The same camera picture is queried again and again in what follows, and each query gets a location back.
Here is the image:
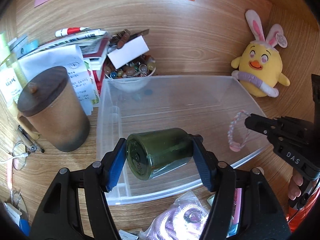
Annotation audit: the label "pink rope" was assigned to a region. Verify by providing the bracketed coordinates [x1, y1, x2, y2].
[138, 190, 213, 240]

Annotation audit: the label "black pen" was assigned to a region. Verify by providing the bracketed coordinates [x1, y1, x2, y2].
[18, 125, 45, 153]

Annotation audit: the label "yellow chick plush toy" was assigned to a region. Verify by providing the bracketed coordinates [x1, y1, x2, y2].
[231, 10, 290, 98]

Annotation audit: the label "dark green glass bottle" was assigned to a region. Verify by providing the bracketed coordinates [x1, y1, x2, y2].
[125, 128, 203, 180]

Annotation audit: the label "wire frame eyeglasses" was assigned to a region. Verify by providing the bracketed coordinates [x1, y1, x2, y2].
[12, 141, 30, 171]

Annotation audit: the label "green spray bottle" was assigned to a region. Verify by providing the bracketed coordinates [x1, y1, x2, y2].
[1, 33, 28, 104]

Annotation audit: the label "brown ceramic lidded mug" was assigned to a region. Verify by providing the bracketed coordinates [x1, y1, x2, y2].
[17, 66, 90, 152]

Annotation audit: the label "white small cardboard box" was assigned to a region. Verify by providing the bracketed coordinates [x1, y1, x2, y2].
[107, 36, 149, 69]

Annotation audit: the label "right hand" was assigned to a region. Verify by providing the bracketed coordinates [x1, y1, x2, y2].
[287, 170, 303, 200]

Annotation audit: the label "red white marker pen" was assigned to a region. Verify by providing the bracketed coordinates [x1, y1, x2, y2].
[55, 27, 90, 37]

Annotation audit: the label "pink braided bracelet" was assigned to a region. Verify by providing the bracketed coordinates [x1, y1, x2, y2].
[227, 110, 252, 152]

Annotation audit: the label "blue washi tape roll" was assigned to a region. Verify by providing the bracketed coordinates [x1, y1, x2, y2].
[24, 40, 39, 54]

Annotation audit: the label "bowl of colourful beads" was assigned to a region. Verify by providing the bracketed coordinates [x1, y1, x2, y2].
[103, 54, 157, 93]

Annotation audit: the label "clear plastic storage bin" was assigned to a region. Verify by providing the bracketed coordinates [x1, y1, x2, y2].
[97, 76, 268, 205]

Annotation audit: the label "stack of books and papers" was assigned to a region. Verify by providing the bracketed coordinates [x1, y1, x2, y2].
[18, 44, 99, 116]

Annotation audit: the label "blue white carton box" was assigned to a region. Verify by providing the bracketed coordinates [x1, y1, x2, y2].
[4, 202, 30, 237]

